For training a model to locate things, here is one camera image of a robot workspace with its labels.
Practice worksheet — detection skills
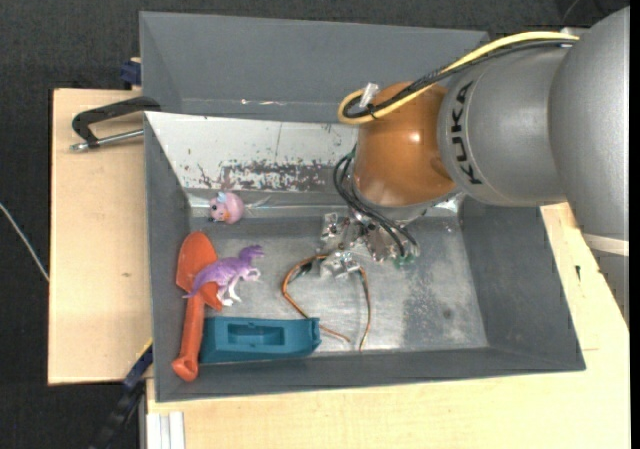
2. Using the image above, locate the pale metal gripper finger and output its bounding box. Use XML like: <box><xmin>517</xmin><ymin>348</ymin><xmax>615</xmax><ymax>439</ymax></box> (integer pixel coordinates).
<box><xmin>319</xmin><ymin>251</ymin><xmax>360</xmax><ymax>281</ymax></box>
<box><xmin>320</xmin><ymin>213</ymin><xmax>346</xmax><ymax>244</ymax></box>

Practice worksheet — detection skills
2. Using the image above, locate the grey metal bin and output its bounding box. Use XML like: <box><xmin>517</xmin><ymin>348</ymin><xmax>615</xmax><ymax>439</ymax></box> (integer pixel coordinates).
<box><xmin>138</xmin><ymin>10</ymin><xmax>587</xmax><ymax>403</ymax></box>

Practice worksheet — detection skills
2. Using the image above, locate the pink toy animal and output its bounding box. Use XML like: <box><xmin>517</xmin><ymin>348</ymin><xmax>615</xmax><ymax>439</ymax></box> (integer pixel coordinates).
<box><xmin>207</xmin><ymin>191</ymin><xmax>246</xmax><ymax>226</ymax></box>

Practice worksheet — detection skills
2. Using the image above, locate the teal plastic block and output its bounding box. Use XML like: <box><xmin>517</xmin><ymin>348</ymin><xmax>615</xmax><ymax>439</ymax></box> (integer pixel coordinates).
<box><xmin>198</xmin><ymin>315</ymin><xmax>323</xmax><ymax>365</ymax></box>

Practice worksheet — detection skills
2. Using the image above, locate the purple toy dinosaur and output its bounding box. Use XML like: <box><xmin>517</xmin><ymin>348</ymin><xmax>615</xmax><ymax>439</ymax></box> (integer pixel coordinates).
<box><xmin>181</xmin><ymin>244</ymin><xmax>266</xmax><ymax>308</ymax></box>

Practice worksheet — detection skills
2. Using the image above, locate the orange toy shovel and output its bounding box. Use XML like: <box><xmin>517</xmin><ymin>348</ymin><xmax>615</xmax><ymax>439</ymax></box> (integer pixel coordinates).
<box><xmin>171</xmin><ymin>230</ymin><xmax>224</xmax><ymax>383</ymax></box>

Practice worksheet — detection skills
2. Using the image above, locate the pale wood flat board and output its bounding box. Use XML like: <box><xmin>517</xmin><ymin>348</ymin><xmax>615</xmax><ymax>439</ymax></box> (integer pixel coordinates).
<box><xmin>47</xmin><ymin>88</ymin><xmax>154</xmax><ymax>386</ymax></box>

